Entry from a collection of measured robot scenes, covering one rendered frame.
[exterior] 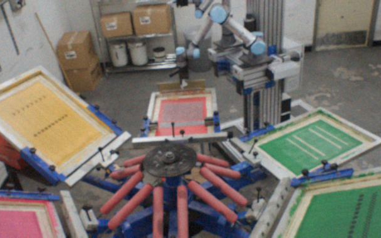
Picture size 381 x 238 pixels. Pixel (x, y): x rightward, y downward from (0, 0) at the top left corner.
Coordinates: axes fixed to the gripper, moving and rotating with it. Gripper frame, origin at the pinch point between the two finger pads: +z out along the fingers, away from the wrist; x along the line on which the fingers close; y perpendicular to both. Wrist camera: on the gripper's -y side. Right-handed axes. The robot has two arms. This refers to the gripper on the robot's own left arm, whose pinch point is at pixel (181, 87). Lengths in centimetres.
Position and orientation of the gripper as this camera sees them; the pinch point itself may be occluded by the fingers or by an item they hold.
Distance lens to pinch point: 327.0
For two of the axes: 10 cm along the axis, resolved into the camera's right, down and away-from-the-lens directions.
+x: 0.1, -5.2, 8.5
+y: 10.0, -0.7, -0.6
